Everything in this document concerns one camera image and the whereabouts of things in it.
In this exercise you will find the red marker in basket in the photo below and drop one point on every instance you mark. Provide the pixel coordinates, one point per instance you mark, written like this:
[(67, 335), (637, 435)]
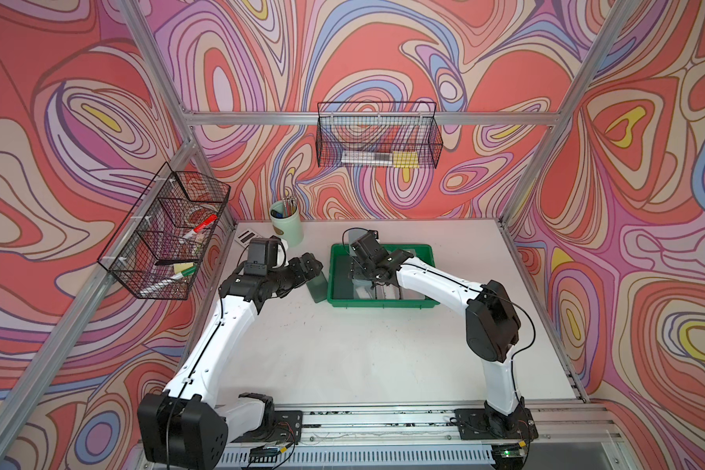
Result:
[(208, 222)]

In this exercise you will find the clear rounded pencil case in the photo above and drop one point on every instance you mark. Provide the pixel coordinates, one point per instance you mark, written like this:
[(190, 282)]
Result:
[(388, 292)]

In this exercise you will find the black wire basket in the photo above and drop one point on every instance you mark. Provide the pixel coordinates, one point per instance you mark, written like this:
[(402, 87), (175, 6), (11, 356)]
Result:
[(366, 133), (148, 247)]

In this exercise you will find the white calculator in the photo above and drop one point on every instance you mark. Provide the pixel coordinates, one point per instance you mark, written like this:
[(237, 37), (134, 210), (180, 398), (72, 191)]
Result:
[(245, 236)]

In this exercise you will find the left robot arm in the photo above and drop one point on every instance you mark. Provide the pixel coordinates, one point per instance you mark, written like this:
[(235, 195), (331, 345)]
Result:
[(181, 426)]

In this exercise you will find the dark green pencil case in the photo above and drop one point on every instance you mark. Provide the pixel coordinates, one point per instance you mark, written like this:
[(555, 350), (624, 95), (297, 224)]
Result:
[(343, 288)]

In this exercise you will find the green white marker in basket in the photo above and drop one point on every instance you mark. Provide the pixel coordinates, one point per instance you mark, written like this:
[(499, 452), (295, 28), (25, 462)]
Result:
[(179, 276)]

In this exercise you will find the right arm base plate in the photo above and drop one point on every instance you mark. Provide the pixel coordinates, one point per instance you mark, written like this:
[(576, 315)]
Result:
[(489, 424)]

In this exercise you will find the yellow box in back basket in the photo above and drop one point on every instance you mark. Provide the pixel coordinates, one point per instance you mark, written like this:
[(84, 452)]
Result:
[(405, 159)]

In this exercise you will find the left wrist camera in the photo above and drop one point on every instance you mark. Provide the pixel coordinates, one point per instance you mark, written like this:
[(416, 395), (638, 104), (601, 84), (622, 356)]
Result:
[(281, 247)]

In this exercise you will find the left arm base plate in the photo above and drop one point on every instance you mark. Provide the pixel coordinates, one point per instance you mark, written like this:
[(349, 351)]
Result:
[(287, 427)]

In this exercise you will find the black wire basket left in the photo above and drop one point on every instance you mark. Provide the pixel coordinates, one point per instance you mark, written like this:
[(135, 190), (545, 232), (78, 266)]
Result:
[(148, 247)]

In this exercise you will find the teal pencil case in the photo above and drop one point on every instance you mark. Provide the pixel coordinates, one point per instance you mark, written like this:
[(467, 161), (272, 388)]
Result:
[(363, 289)]

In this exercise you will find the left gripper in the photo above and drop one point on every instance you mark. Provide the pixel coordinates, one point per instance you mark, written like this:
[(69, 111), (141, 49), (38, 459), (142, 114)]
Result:
[(297, 275)]

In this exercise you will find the black wire basket back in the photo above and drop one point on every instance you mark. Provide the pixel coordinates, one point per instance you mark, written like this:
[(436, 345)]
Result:
[(366, 133)]

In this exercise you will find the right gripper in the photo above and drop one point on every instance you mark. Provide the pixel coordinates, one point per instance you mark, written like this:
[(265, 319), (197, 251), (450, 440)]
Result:
[(355, 266)]

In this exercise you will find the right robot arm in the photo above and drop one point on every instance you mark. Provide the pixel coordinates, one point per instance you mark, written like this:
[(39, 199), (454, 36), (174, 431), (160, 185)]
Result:
[(491, 321)]

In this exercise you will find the light green pen cup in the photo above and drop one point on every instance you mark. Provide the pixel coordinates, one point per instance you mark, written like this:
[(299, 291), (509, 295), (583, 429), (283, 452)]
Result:
[(286, 221)]

